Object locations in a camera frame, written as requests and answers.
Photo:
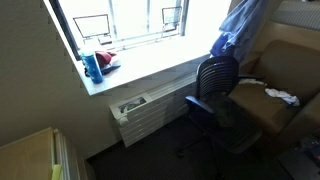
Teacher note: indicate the blue cloth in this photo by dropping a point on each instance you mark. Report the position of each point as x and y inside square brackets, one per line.
[240, 30]

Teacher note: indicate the black office chair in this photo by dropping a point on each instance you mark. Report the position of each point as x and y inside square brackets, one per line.
[216, 75]

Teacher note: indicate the red cloth on sill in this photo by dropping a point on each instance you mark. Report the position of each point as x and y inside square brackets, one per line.
[103, 58]

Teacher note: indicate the small flat white cloth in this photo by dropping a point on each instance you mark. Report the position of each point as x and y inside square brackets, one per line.
[251, 82]

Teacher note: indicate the white crumpled cloth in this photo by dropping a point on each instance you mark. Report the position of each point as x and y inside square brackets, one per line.
[283, 96]

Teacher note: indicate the white window sill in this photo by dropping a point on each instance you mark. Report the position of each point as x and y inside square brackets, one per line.
[150, 63]

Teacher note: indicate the dark blue white cap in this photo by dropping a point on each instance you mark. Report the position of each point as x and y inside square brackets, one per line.
[111, 68]

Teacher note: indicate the blue water bottle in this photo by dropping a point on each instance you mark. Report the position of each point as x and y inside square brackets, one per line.
[92, 66]

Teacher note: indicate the yellow green plastic piece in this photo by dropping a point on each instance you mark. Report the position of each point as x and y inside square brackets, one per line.
[56, 172]

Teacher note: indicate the light wooden cabinet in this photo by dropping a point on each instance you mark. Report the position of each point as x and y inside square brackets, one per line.
[26, 156]

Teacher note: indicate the white wall radiator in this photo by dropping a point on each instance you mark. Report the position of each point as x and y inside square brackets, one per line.
[150, 113]

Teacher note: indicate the window with dark frame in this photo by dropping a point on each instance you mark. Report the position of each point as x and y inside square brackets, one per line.
[126, 20]

